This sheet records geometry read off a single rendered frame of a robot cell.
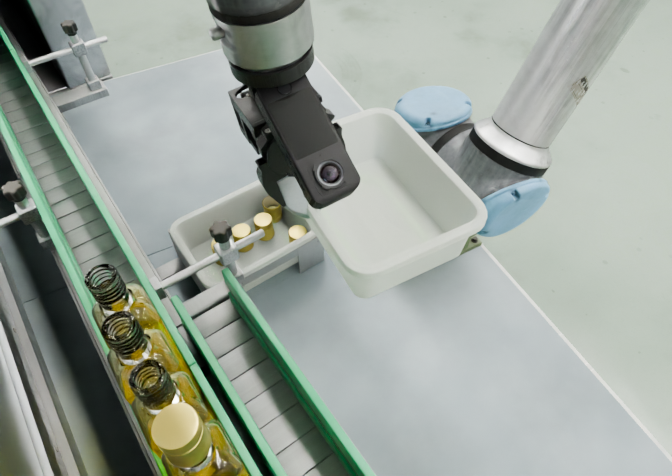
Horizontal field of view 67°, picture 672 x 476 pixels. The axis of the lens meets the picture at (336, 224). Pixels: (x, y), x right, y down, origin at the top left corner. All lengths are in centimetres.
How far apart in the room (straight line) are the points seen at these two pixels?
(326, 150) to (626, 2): 39
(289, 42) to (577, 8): 38
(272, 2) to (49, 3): 105
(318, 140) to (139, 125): 92
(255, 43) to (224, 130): 85
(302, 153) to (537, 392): 61
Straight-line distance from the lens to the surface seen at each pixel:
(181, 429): 41
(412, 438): 83
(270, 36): 40
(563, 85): 69
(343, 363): 86
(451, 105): 80
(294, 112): 43
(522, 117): 70
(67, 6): 142
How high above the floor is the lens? 154
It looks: 51 degrees down
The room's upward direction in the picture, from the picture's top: straight up
